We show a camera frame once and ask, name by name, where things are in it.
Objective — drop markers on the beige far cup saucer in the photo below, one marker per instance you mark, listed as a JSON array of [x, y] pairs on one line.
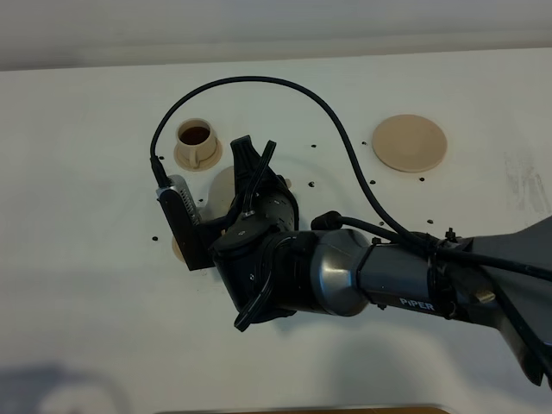
[[200, 157]]

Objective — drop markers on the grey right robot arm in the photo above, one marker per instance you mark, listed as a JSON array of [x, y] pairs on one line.
[[484, 280]]

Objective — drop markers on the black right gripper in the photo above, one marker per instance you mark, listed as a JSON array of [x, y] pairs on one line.
[[254, 256]]

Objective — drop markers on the beige near cup saucer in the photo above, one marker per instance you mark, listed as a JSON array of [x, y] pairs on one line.
[[176, 250]]

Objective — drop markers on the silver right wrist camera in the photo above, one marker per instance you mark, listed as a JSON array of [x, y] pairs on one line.
[[193, 236]]

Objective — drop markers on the beige ceramic teapot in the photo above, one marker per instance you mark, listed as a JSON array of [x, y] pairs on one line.
[[220, 196]]

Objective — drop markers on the beige teapot saucer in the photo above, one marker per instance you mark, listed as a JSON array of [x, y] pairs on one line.
[[409, 143]]

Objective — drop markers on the beige cup saucer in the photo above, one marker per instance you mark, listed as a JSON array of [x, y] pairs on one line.
[[176, 250], [200, 157]]

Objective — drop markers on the beige far teacup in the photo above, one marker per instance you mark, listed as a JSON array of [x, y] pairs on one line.
[[194, 131]]

